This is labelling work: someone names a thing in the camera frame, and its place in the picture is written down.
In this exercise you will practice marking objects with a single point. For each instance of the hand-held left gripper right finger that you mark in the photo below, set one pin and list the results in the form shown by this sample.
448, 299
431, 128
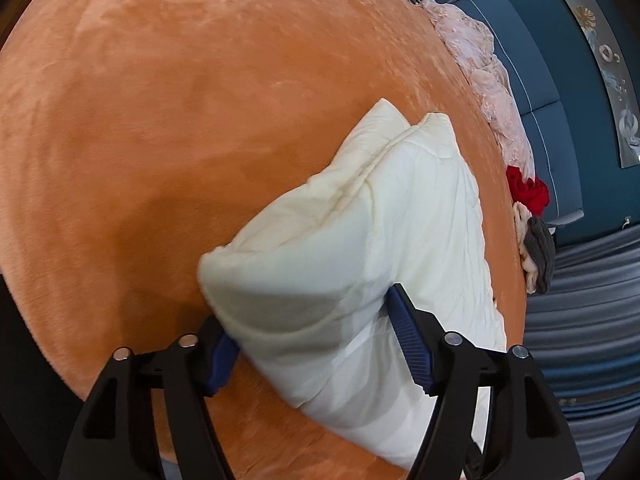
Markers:
407, 330

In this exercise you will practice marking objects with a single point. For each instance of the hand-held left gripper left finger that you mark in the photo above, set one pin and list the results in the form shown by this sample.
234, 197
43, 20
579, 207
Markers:
220, 360

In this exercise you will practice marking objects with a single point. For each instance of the white padded jacket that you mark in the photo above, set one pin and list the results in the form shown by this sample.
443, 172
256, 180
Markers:
400, 210

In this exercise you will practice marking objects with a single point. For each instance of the cream cloth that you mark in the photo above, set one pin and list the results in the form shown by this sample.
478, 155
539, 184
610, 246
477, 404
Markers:
525, 260

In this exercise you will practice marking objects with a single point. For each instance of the grey cloth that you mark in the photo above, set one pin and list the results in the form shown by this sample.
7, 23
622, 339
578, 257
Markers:
542, 250

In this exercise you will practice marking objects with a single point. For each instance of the grey curtain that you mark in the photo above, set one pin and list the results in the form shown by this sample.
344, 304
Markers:
590, 320

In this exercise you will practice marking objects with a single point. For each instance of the red cloth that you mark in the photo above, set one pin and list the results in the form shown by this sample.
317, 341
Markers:
527, 190

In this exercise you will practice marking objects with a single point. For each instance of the orange plush blanket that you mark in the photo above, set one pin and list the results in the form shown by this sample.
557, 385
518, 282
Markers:
175, 110

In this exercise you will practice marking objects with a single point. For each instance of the pink quilt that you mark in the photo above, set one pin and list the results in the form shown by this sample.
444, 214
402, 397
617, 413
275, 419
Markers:
485, 80

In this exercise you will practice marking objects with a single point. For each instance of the blue padded headboard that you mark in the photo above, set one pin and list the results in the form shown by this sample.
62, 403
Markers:
540, 85

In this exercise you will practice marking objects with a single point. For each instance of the white wall socket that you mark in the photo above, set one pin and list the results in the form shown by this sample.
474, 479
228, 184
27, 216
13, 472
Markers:
625, 222

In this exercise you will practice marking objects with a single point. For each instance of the long wall picture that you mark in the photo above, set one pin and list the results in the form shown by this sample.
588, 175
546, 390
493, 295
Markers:
610, 85

